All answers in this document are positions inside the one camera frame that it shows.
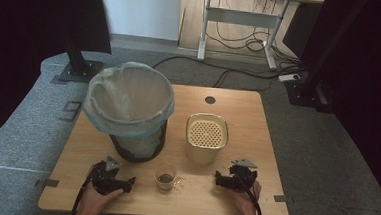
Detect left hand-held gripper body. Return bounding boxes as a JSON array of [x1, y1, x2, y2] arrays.
[[87, 154, 133, 198]]

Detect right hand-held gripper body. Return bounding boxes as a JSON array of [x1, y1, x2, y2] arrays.
[[226, 157, 259, 195]]

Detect person's left hand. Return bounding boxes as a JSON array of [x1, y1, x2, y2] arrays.
[[72, 182, 126, 215]]

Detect person's right hand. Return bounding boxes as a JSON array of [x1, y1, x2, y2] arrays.
[[227, 178, 264, 215]]

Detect cream container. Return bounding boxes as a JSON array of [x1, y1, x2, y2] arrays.
[[183, 111, 231, 168]]

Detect black mesh trash bin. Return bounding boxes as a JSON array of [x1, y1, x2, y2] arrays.
[[107, 115, 170, 165]]

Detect wet tea leaves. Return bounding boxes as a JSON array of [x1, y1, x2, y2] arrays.
[[157, 173, 175, 185]]

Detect small clear glass cup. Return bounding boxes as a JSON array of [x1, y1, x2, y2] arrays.
[[152, 162, 179, 193]]

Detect cream perforated strainer insert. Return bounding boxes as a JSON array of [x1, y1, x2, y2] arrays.
[[187, 117, 229, 150]]

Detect grey floor tape strip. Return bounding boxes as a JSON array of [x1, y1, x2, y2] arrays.
[[33, 177, 61, 191], [272, 194, 296, 205]]

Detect grey floor tape square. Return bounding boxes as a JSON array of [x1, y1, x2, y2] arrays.
[[58, 99, 84, 124]]

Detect bin with blue liner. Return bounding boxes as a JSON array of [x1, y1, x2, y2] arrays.
[[80, 58, 179, 142]]

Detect black metal stand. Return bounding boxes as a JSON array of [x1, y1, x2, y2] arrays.
[[281, 0, 369, 116], [56, 28, 107, 85]]

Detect white power strip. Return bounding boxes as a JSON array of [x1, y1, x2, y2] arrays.
[[277, 72, 303, 84]]

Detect black curtain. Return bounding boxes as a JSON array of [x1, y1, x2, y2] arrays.
[[272, 0, 381, 212], [0, 0, 116, 165]]

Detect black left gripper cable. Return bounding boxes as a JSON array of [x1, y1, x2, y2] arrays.
[[70, 166, 97, 215]]

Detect long black floor cable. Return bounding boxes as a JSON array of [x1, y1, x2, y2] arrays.
[[152, 53, 282, 81]]

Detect tangle of black cables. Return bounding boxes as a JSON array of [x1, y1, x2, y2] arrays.
[[203, 0, 308, 73]]

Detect white desk frame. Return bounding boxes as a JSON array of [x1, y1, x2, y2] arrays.
[[194, 0, 325, 74]]

